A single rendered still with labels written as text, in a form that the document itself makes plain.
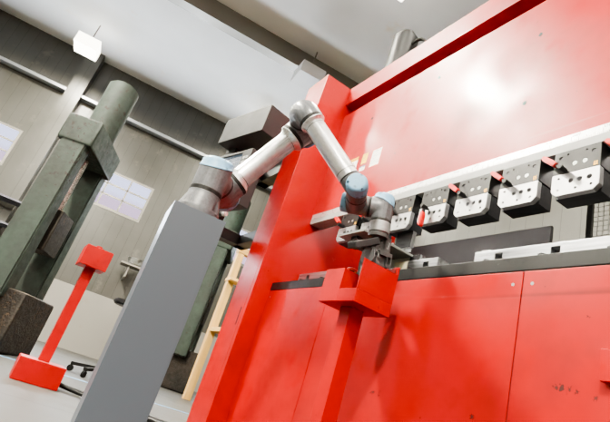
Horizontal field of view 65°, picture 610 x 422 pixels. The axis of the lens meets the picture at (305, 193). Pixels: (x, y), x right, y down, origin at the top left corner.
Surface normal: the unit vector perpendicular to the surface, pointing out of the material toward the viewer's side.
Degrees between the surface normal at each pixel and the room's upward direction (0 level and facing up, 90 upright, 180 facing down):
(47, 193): 89
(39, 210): 89
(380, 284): 90
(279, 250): 90
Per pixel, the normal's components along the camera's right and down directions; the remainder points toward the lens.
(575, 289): -0.81, -0.44
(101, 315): 0.42, -0.25
